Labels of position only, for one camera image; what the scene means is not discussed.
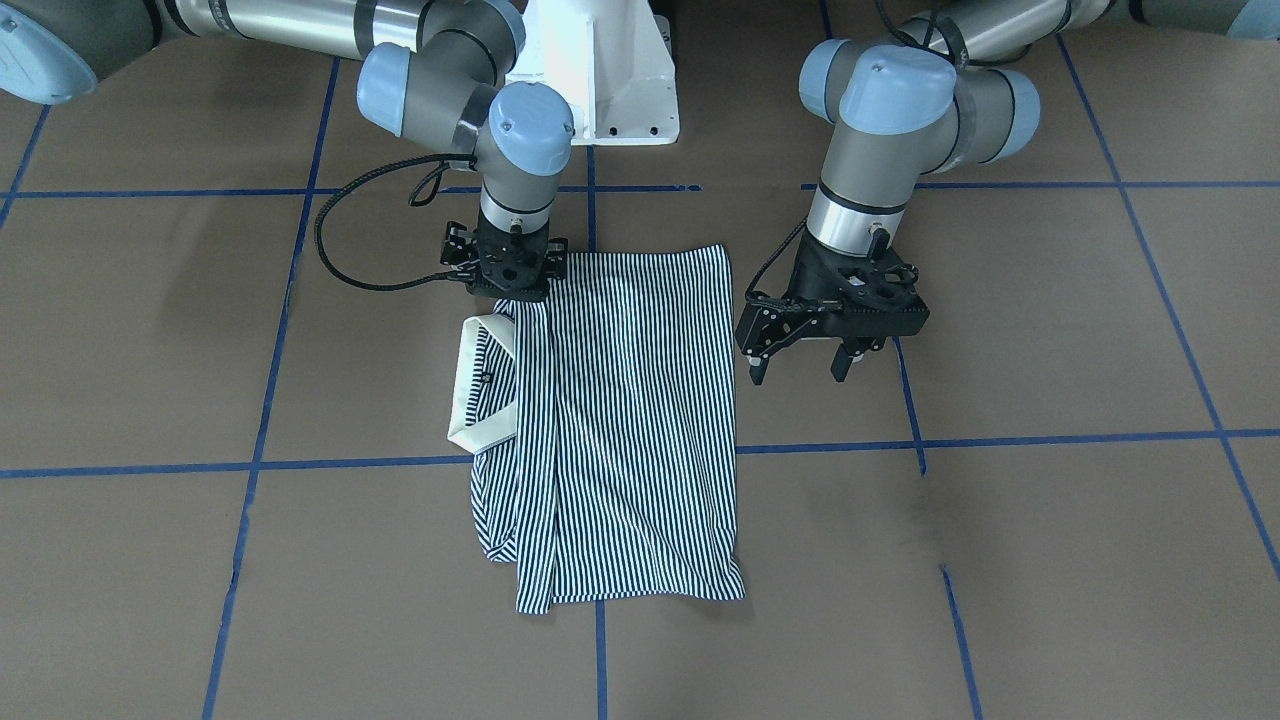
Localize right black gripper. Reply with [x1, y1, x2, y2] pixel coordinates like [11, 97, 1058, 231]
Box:
[442, 218, 570, 302]

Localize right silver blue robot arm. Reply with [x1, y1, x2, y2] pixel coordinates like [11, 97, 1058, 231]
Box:
[3, 1, 573, 302]

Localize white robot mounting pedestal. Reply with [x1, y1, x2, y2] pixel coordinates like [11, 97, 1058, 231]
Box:
[507, 1, 681, 147]

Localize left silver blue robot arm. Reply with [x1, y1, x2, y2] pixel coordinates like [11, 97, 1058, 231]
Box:
[733, 1, 1277, 384]

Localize blue white striped polo shirt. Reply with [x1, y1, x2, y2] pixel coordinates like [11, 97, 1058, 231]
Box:
[448, 245, 745, 614]

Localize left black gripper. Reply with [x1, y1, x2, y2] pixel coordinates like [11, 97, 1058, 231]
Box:
[735, 224, 929, 386]

